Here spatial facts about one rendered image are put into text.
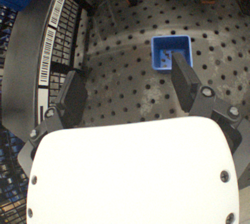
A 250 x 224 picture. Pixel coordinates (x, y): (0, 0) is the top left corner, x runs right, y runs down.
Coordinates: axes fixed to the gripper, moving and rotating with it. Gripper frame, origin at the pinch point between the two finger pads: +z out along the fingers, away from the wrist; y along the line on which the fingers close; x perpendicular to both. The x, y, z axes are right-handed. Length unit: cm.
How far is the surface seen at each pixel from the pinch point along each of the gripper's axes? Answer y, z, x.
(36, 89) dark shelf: -12.7, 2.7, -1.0
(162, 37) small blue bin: 9.1, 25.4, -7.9
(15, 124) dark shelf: -22.3, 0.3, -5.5
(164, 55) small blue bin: 10.4, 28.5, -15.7
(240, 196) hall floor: 97, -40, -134
